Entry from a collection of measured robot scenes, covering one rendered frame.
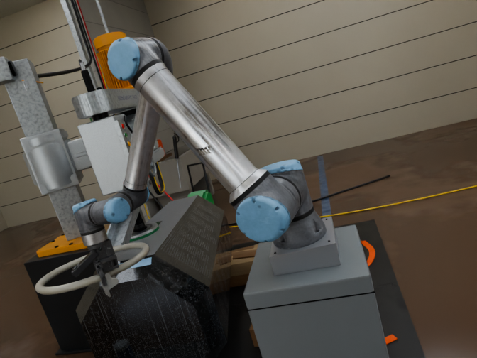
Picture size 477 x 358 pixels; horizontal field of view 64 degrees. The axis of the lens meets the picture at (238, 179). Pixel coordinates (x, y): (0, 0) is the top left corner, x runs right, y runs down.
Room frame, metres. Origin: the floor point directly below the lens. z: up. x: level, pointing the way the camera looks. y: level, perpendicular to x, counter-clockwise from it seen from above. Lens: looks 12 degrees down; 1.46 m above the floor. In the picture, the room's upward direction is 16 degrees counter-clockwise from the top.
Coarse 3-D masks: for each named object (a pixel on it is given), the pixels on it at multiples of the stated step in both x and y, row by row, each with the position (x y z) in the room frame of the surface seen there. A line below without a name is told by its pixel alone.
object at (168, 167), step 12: (180, 156) 5.12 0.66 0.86; (192, 156) 5.52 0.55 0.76; (168, 168) 5.10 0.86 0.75; (180, 168) 5.06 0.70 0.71; (192, 168) 5.38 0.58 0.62; (156, 180) 5.15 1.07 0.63; (168, 180) 5.11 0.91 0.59; (180, 180) 5.07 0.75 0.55; (192, 180) 5.24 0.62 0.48; (204, 180) 6.13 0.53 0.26; (168, 192) 5.13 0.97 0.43; (180, 192) 5.22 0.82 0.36
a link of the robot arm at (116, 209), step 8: (104, 200) 1.39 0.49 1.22; (112, 200) 1.36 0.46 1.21; (120, 200) 1.37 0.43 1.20; (128, 200) 1.43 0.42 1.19; (96, 208) 1.37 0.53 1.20; (104, 208) 1.35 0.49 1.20; (112, 208) 1.34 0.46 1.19; (120, 208) 1.36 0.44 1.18; (128, 208) 1.39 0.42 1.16; (96, 216) 1.36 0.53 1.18; (104, 216) 1.34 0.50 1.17; (112, 216) 1.33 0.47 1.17; (120, 216) 1.35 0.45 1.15; (96, 224) 1.39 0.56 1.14
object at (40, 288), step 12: (144, 252) 1.59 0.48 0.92; (72, 264) 1.77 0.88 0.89; (120, 264) 1.47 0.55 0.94; (132, 264) 1.49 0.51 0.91; (48, 276) 1.64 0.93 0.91; (96, 276) 1.41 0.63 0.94; (36, 288) 1.48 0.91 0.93; (48, 288) 1.42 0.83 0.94; (60, 288) 1.39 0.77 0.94; (72, 288) 1.38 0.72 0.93
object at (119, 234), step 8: (136, 208) 2.16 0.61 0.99; (128, 216) 2.16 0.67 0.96; (136, 216) 2.12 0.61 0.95; (112, 224) 2.05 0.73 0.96; (120, 224) 2.09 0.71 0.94; (128, 224) 1.98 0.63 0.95; (112, 232) 2.01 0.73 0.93; (120, 232) 2.01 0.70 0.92; (128, 232) 1.95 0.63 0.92; (112, 240) 1.96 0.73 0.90; (120, 240) 1.94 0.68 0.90; (128, 240) 1.91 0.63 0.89
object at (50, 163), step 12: (60, 144) 2.70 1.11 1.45; (72, 144) 2.75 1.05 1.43; (24, 156) 2.68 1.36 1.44; (36, 156) 2.64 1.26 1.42; (48, 156) 2.65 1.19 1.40; (60, 156) 2.68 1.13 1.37; (72, 156) 2.75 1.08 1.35; (84, 156) 2.76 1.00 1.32; (36, 168) 2.65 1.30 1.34; (48, 168) 2.64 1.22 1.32; (60, 168) 2.66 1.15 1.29; (84, 168) 2.76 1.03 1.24; (48, 180) 2.64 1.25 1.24
